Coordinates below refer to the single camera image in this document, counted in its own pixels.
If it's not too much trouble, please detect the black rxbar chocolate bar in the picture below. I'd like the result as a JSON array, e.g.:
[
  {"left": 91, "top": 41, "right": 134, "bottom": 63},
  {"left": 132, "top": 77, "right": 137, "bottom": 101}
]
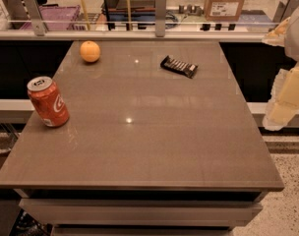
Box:
[{"left": 160, "top": 56, "right": 198, "bottom": 79}]

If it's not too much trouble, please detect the metal railing post right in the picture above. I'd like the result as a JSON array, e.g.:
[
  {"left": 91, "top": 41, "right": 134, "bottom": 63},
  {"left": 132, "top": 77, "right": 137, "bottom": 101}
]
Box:
[{"left": 272, "top": 0, "right": 299, "bottom": 23}]

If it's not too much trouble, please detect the cardboard box with label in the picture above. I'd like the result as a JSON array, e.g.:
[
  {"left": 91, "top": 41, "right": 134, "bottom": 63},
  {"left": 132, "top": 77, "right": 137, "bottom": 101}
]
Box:
[{"left": 204, "top": 0, "right": 245, "bottom": 21}]

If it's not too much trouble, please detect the orange blue shelf cart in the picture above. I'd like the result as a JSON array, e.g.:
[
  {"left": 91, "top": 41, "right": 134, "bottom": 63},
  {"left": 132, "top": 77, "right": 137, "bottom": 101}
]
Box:
[{"left": 101, "top": 0, "right": 156, "bottom": 30}]

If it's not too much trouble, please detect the red coke can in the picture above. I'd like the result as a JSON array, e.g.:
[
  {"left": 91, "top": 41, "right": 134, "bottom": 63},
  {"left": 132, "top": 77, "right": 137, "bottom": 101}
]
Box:
[{"left": 27, "top": 76, "right": 70, "bottom": 128}]

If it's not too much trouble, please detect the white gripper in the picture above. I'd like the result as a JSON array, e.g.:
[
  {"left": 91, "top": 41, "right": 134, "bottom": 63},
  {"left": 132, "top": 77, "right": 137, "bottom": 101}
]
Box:
[{"left": 262, "top": 6, "right": 299, "bottom": 131}]

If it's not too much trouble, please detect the purple plastic crate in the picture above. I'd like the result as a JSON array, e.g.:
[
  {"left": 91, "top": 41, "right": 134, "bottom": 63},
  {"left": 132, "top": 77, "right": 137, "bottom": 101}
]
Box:
[{"left": 20, "top": 4, "right": 82, "bottom": 31}]

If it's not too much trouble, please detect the orange fruit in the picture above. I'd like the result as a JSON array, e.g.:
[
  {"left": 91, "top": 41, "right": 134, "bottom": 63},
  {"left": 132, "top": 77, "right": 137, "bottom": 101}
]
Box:
[{"left": 80, "top": 41, "right": 100, "bottom": 62}]

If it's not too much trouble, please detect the metal railing post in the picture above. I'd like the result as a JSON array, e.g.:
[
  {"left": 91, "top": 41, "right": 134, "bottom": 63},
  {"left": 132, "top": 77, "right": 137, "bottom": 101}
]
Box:
[
  {"left": 155, "top": 0, "right": 166, "bottom": 37},
  {"left": 24, "top": 0, "right": 47, "bottom": 36},
  {"left": 272, "top": 0, "right": 299, "bottom": 23}
]

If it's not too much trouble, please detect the metal railing post left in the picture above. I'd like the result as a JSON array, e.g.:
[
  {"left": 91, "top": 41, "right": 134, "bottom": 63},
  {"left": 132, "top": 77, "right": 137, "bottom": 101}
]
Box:
[{"left": 24, "top": 0, "right": 47, "bottom": 36}]

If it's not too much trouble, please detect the metal railing post middle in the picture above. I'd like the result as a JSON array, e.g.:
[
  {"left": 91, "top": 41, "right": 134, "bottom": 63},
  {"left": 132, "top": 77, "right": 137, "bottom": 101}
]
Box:
[{"left": 155, "top": 0, "right": 166, "bottom": 37}]

